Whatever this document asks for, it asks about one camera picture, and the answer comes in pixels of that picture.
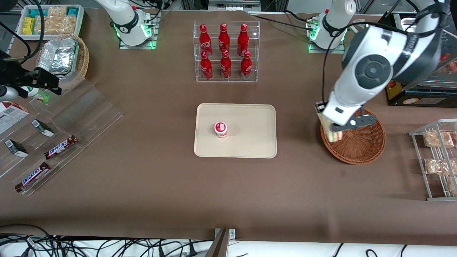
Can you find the clear bag of pastry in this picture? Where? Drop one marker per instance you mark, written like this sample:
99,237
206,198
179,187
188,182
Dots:
439,139
453,186
439,166

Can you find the small red white yogurt cup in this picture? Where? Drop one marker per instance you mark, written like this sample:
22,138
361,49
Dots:
220,129

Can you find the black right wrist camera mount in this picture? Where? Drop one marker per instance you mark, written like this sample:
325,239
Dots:
14,73

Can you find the black control box yellow panel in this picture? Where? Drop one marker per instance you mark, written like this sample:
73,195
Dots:
421,100

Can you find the teal snack packet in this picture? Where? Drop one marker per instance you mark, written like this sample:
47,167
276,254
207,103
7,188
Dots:
73,11
37,13

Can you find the triangle sandwich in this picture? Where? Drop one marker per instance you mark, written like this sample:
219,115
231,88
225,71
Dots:
334,136

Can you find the red white printed carton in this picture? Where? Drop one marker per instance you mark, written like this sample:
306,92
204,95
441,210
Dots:
10,116

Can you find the brown round wicker basket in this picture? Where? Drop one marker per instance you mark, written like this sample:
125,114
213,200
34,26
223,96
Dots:
360,150

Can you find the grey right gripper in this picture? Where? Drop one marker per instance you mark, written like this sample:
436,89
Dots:
15,74

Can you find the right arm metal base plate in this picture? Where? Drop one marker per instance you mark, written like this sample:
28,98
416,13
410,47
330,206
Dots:
135,47

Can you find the clear cracker pack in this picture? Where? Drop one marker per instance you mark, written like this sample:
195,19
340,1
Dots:
57,11
57,25

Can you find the beige plastic tray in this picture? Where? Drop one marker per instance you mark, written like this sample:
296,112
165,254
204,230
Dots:
250,132

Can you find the brown table cover sheet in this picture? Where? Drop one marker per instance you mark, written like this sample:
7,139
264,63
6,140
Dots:
142,200

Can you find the white plastic snack bin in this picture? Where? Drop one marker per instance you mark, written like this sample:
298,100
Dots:
80,21

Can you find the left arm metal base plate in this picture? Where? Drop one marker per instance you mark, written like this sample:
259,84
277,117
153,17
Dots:
326,51

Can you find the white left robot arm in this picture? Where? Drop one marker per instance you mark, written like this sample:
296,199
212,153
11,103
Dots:
373,69

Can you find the yellow snack packet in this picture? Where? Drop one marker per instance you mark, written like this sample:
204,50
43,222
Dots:
29,25

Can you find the shiny metal tray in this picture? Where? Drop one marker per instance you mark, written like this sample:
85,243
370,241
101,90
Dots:
407,23

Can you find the green white small bottle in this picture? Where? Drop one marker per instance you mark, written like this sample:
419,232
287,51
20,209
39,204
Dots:
37,94

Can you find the Snickers chocolate bar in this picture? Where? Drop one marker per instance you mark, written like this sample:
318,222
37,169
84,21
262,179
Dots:
33,177
60,147

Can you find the metal bracket at table edge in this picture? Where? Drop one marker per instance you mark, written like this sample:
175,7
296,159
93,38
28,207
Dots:
223,242

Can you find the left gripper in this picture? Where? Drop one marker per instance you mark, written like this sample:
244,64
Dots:
320,106

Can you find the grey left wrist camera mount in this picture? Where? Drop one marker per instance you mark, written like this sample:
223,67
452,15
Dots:
357,122

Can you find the clear acrylic bottle rack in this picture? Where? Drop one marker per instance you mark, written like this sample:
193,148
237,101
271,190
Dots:
232,76

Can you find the silver foil tray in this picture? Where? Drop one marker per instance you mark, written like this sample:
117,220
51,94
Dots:
57,57

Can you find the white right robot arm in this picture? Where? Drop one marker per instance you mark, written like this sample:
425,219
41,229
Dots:
125,19

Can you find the clear acrylic display shelf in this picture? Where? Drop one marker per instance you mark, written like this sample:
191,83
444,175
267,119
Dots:
85,114

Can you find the tan oval wicker basket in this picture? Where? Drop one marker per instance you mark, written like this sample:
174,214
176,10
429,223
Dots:
83,60

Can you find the red cola bottle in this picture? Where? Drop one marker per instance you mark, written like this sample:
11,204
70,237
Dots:
204,39
246,67
224,37
243,38
225,67
206,67

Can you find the small black white box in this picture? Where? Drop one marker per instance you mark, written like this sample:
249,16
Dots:
43,127
16,148

